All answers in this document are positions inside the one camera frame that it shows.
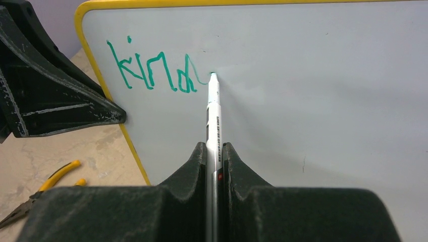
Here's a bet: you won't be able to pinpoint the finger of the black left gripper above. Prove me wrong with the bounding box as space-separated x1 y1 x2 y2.
1 1 127 141

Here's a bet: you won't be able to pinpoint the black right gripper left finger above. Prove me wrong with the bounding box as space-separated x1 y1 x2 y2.
17 142 207 241

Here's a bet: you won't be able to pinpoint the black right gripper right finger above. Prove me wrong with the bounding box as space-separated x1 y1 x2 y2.
223 143 400 241

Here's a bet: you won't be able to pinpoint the white green marker pen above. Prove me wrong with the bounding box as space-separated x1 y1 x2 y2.
205 72 224 241

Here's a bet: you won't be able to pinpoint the yellow framed whiteboard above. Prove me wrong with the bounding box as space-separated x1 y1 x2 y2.
75 1 427 241

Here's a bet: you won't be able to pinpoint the yellow black pliers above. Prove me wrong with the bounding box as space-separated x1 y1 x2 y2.
1 160 81 229

